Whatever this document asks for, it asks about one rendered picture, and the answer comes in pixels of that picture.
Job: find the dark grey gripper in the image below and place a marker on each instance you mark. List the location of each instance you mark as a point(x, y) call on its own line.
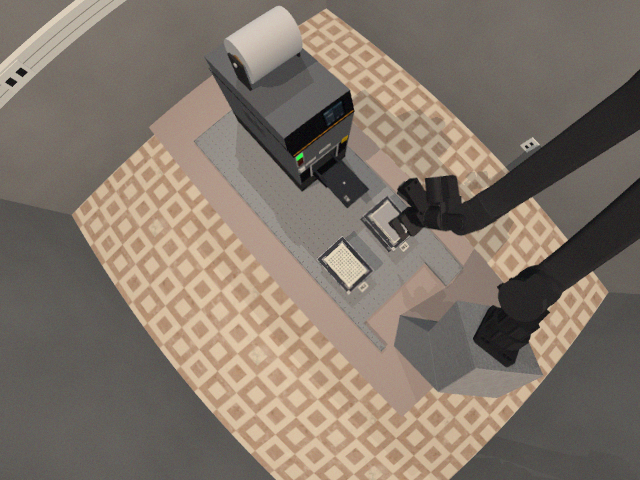
point(412, 229)

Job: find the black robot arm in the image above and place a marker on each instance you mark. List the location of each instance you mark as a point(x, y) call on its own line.
point(524, 297)

